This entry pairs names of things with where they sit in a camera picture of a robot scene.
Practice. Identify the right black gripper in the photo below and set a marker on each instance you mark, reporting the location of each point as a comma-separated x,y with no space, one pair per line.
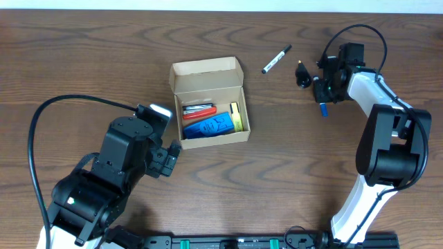
321,89

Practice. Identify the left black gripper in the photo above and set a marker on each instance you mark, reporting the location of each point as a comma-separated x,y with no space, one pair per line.
165,160

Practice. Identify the blue capped white marker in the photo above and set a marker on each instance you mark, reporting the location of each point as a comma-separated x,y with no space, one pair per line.
323,109

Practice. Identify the black capped white marker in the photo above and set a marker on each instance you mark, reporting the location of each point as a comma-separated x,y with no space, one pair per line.
276,59

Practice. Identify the red and black utility knife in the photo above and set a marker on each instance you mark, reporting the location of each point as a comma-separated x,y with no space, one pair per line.
198,111

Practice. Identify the brown cardboard box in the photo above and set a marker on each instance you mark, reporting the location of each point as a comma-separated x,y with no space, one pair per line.
216,81

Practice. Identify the blue plastic case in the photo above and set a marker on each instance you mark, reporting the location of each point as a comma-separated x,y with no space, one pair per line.
214,126

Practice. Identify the yellow highlighter pen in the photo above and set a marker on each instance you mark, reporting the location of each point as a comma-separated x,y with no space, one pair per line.
236,117

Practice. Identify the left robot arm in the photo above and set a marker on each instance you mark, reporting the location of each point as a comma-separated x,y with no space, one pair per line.
87,201

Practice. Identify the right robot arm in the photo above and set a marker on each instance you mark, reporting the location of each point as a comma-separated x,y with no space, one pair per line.
393,149

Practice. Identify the black cone glue bottle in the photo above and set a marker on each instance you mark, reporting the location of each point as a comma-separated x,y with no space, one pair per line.
303,78

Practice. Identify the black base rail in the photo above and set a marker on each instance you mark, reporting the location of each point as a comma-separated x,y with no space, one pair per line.
253,242

